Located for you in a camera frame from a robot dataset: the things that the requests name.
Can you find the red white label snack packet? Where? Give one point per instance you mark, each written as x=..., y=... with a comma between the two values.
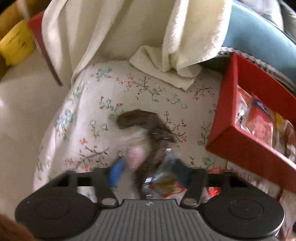
x=213, y=188

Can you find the cream white towel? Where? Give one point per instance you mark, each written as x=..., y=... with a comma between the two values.
x=165, y=39

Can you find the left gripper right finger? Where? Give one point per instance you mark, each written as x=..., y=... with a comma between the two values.
x=193, y=180

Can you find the yellow snack stick packet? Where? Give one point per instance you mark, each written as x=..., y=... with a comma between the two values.
x=279, y=125

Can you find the brown silver snack packet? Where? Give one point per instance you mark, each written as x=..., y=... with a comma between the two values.
x=285, y=143

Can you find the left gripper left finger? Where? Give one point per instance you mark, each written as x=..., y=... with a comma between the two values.
x=104, y=179

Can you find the dark brown clear snack packet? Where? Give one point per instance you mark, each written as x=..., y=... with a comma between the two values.
x=148, y=148

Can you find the blue label orange snack packet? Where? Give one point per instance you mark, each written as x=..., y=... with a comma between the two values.
x=259, y=121

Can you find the yellow object at left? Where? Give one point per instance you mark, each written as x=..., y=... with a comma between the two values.
x=17, y=44

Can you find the white kimchi snack packet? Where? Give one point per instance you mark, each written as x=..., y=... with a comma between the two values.
x=242, y=108

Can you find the teal houndstooth-trimmed cushion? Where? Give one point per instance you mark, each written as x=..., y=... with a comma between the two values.
x=252, y=34

